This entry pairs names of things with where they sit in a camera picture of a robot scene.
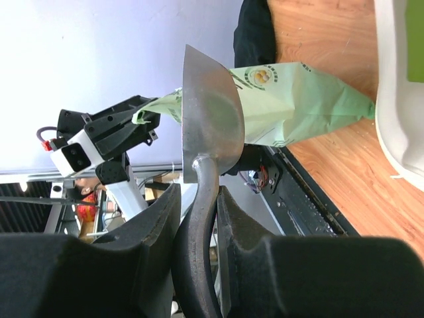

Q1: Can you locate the black cloth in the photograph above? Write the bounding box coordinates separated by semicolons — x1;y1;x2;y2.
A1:
233;0;277;68

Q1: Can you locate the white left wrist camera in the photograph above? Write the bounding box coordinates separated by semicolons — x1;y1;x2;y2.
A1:
42;129;105;178

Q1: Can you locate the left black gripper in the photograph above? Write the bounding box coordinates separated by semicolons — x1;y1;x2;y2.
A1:
57;95;160;160

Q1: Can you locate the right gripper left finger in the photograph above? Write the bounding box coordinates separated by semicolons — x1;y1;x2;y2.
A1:
1;184;181;317

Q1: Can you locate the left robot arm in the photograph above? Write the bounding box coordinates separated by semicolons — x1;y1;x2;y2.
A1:
51;95;160;220

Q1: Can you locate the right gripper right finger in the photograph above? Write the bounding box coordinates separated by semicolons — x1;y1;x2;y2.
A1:
217;187;423;317

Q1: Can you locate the green cat litter bag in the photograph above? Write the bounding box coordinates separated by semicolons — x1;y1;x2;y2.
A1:
146;62;375;147

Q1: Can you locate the metal litter scoop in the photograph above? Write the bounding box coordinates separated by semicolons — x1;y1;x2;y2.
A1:
172;45;245;317

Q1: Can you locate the beige green litter box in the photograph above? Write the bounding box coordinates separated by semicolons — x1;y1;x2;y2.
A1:
374;1;423;190

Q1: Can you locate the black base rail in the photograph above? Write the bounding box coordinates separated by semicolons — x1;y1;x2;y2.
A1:
227;145;359;237

